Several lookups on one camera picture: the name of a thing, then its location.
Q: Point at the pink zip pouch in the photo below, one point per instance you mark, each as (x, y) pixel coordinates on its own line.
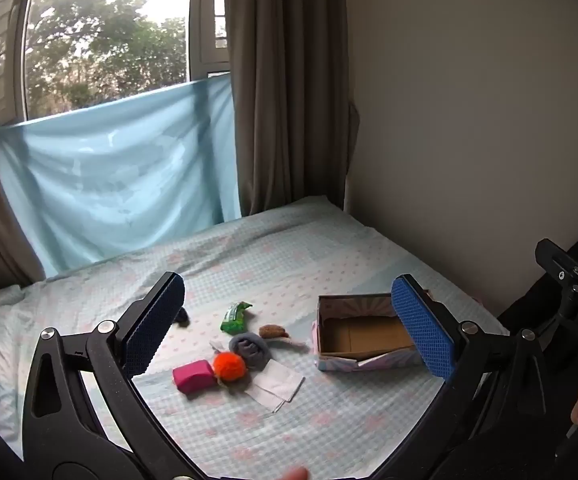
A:
(193, 376)

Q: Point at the patterned cardboard box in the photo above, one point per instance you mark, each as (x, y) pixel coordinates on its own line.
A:
(364, 340)

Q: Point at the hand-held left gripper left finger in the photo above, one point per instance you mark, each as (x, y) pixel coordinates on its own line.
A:
(151, 330)

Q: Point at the white lens cloth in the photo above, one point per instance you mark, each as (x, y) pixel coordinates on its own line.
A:
(276, 385)

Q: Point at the brown plush toy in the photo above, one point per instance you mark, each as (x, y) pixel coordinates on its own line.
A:
(274, 331)

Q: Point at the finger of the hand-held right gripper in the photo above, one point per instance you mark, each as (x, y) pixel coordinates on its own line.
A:
(561, 262)

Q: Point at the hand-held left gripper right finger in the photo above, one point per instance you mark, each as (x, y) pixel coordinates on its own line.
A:
(424, 330)

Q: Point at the orange fluffy pompom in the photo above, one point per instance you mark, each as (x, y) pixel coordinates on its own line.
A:
(229, 366)

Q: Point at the grey sock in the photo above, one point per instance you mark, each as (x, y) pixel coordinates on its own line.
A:
(251, 347)

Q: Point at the light blue hanging cloth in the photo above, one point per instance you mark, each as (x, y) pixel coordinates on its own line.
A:
(114, 180)

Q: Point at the green snack packet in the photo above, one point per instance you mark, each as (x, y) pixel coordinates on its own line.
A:
(234, 317)

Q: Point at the window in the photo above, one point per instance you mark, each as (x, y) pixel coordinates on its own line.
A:
(104, 35)

